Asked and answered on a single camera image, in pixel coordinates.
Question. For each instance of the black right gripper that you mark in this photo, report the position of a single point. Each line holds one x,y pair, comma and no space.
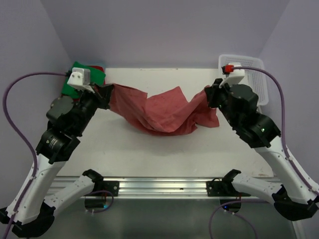
213,90

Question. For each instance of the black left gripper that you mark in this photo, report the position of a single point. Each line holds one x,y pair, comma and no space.
102,94

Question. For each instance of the salmon pink t shirt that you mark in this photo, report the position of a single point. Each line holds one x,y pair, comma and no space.
165,114

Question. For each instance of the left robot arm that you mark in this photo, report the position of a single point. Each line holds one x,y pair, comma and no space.
33,212

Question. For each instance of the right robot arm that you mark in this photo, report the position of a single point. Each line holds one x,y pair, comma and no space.
296,196

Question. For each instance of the green folded t shirt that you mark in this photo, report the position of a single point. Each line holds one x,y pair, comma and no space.
68,90

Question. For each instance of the red folded t shirt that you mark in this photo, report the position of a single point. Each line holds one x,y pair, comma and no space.
97,75

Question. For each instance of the white plastic basket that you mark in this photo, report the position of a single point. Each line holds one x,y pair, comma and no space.
256,80

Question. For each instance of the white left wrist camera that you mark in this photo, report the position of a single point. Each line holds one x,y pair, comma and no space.
80,79

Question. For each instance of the aluminium mounting rail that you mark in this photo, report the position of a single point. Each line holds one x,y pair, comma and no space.
168,188

